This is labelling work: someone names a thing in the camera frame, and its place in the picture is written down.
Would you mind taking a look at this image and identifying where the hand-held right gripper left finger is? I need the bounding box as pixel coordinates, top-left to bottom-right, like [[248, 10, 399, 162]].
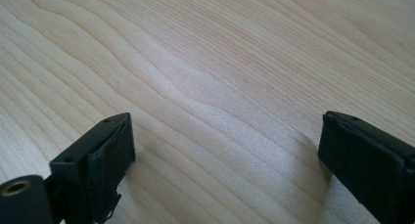
[[43, 112, 137, 224]]

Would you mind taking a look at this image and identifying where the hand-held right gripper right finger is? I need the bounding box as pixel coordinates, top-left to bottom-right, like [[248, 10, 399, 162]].
[[317, 110, 415, 224]]

